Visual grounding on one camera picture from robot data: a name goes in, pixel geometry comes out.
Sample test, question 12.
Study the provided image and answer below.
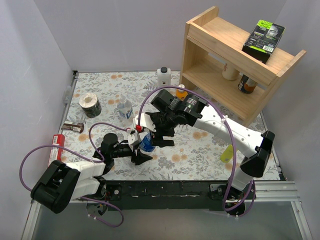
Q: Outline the clear water bottle white-blue label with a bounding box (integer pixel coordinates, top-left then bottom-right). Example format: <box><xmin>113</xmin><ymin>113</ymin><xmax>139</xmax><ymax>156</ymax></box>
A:
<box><xmin>117</xmin><ymin>95</ymin><xmax>134</xmax><ymax>127</ymax></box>

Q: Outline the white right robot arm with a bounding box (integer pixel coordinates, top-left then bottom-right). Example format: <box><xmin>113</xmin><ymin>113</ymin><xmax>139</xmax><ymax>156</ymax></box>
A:
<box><xmin>138</xmin><ymin>87</ymin><xmax>275</xmax><ymax>199</ymax></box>

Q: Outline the dark jar on shelf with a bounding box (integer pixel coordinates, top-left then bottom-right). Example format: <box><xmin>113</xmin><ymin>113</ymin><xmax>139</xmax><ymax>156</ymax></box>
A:
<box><xmin>238</xmin><ymin>75</ymin><xmax>258</xmax><ymax>94</ymax></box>

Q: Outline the black green product box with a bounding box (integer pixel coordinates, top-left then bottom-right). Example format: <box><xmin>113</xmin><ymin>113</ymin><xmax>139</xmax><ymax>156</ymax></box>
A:
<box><xmin>242</xmin><ymin>19</ymin><xmax>286</xmax><ymax>64</ymax></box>

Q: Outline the yellow squeeze bottle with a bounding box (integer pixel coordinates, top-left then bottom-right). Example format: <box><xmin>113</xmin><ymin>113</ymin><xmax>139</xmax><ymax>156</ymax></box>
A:
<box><xmin>220</xmin><ymin>144</ymin><xmax>234</xmax><ymax>163</ymax></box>

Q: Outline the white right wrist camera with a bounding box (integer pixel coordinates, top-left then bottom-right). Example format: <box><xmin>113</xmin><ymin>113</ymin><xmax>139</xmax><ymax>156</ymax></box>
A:
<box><xmin>133</xmin><ymin>113</ymin><xmax>156</xmax><ymax>133</ymax></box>

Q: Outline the chocolate bar wrapper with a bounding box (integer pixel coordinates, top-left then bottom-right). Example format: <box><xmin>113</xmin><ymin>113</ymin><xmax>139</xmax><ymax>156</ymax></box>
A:
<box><xmin>61</xmin><ymin>122</ymin><xmax>85</xmax><ymax>134</ymax></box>

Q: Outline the cream cup on shelf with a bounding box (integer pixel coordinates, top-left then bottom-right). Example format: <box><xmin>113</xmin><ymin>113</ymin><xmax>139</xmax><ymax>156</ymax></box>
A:
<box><xmin>222</xmin><ymin>63</ymin><xmax>240</xmax><ymax>81</ymax></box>

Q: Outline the small clear bottle at wall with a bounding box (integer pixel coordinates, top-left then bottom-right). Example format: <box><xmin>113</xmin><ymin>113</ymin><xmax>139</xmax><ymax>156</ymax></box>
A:
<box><xmin>62</xmin><ymin>85</ymin><xmax>72</xmax><ymax>104</ymax></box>

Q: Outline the blue label water bottle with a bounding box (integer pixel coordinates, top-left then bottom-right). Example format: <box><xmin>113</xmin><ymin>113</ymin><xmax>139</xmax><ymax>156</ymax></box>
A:
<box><xmin>139</xmin><ymin>132</ymin><xmax>155</xmax><ymax>153</ymax></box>

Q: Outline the wooden shelf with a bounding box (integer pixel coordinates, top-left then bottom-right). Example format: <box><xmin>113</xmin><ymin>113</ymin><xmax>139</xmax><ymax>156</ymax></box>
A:
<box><xmin>180</xmin><ymin>6</ymin><xmax>306</xmax><ymax>126</ymax></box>

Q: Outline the orange juice bottle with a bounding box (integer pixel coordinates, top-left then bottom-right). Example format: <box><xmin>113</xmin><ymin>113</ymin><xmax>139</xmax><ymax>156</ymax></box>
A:
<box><xmin>175</xmin><ymin>89</ymin><xmax>188</xmax><ymax>101</ymax></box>

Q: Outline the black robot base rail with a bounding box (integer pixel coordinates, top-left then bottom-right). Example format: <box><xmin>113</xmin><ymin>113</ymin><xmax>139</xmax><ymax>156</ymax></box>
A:
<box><xmin>74</xmin><ymin>178</ymin><xmax>258</xmax><ymax>217</ymax></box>

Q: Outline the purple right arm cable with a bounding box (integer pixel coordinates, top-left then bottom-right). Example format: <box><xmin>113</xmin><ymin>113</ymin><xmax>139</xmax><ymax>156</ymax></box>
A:
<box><xmin>138</xmin><ymin>86</ymin><xmax>257</xmax><ymax>218</ymax></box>

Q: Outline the white square lotion bottle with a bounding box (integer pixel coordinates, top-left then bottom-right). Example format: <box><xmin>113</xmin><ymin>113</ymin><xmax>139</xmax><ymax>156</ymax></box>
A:
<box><xmin>156</xmin><ymin>66</ymin><xmax>172</xmax><ymax>88</ymax></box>

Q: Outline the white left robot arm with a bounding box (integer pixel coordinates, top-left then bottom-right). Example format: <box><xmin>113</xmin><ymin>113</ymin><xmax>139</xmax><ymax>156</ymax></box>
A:
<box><xmin>30</xmin><ymin>133</ymin><xmax>153</xmax><ymax>214</ymax></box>

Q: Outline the red snack box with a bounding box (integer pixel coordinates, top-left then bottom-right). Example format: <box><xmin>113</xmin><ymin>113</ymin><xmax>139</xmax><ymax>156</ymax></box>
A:
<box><xmin>48</xmin><ymin>134</ymin><xmax>65</xmax><ymax>165</ymax></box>

